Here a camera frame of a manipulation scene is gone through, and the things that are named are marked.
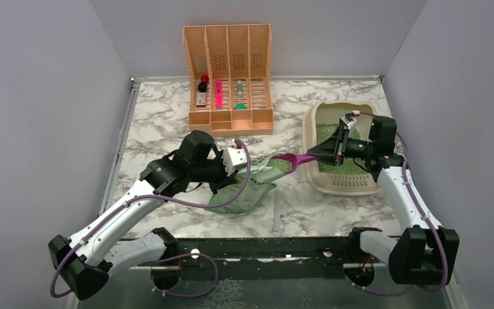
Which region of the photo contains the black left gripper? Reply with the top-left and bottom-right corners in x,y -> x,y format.
189,149 -> 239,194

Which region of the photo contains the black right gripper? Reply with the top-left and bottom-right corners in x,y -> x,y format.
308,126 -> 375,166

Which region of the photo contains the beige litter box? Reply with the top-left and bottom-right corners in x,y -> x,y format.
302,101 -> 381,196

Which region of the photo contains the purple litter scoop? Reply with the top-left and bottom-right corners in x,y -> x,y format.
271,153 -> 319,174

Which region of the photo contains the green litter bag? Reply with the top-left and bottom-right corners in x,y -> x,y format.
206,156 -> 292,214

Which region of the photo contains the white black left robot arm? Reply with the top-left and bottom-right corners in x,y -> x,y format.
48,130 -> 251,300

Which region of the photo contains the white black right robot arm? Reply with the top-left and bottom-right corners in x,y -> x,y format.
307,111 -> 460,290

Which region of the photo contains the red white small box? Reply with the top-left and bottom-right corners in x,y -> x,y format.
196,92 -> 206,108

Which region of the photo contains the red and black stamp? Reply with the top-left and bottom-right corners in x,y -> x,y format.
197,75 -> 210,93

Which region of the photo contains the green white glue stick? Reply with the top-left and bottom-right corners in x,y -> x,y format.
236,80 -> 243,97

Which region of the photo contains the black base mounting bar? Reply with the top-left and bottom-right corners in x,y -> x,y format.
91,228 -> 390,283

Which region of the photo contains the orange plastic file organizer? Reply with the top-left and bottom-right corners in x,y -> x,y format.
183,24 -> 274,137

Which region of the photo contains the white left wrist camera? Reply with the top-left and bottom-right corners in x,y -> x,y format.
222,141 -> 247,176

